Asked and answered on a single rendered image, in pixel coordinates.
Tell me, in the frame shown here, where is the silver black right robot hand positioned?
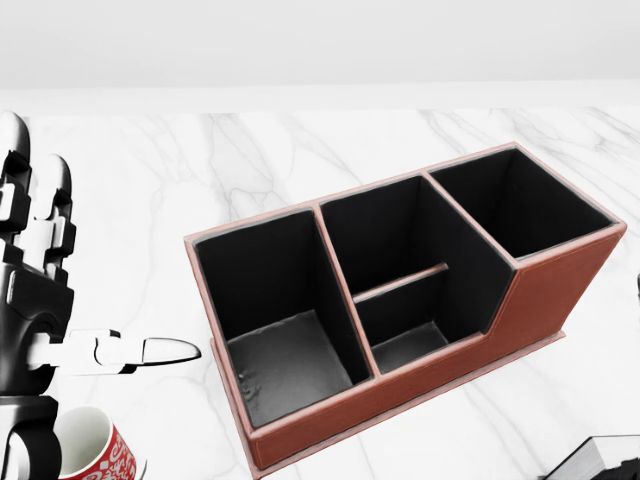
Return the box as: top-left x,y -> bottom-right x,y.
596,272 -> 640,480

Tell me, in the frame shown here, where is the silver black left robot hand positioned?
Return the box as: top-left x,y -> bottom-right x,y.
0,111 -> 203,399

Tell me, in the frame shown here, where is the red-brown desk caddy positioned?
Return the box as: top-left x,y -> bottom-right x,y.
183,141 -> 629,479

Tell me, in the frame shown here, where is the red white patterned mug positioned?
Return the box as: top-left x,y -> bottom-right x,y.
49,405 -> 147,480

